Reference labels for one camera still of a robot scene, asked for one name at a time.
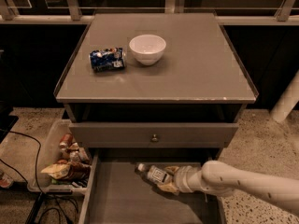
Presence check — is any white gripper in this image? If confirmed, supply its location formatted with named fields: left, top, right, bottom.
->
left=157, top=166, right=200, bottom=195

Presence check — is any clear plastic water bottle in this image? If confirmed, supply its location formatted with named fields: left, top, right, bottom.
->
left=135, top=163, right=173, bottom=185

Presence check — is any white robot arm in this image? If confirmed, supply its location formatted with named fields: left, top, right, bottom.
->
left=161, top=111, right=299, bottom=217

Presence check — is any round metal drawer knob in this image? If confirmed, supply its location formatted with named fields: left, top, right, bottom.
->
left=151, top=134, right=159, bottom=143

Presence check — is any open grey middle drawer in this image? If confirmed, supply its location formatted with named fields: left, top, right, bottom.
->
left=79, top=148, right=226, bottom=224

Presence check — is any grey drawer cabinet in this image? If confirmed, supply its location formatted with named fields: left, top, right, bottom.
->
left=53, top=12, right=260, bottom=224

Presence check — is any closed grey upper drawer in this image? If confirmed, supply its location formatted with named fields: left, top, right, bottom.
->
left=69, top=122, right=238, bottom=148

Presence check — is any brown snack bag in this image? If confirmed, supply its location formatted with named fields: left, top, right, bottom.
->
left=67, top=161, right=91, bottom=180

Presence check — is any clear plastic storage bin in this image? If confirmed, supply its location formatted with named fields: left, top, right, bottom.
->
left=27, top=119, right=86, bottom=195

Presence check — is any yellow snack bag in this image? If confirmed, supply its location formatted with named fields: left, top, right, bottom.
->
left=41, top=164, right=70, bottom=179

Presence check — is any red soda can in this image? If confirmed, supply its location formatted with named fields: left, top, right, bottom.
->
left=59, top=133, right=73, bottom=148

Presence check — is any white ceramic bowl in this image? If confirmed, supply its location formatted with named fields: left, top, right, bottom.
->
left=129, top=35, right=166, bottom=65

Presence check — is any blue crushed soda can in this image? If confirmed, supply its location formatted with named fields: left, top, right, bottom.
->
left=89, top=48, right=125, bottom=72

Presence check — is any red white can on floor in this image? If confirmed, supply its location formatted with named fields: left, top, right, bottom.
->
left=0, top=170, right=14, bottom=189

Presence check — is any black object at left edge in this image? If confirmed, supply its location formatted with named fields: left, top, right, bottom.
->
left=0, top=101, right=19, bottom=143

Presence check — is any black cable on floor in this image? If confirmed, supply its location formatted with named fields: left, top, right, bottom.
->
left=0, top=129, right=79, bottom=224

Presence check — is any white metal railing frame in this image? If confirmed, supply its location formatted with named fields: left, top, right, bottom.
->
left=0, top=0, right=299, bottom=25

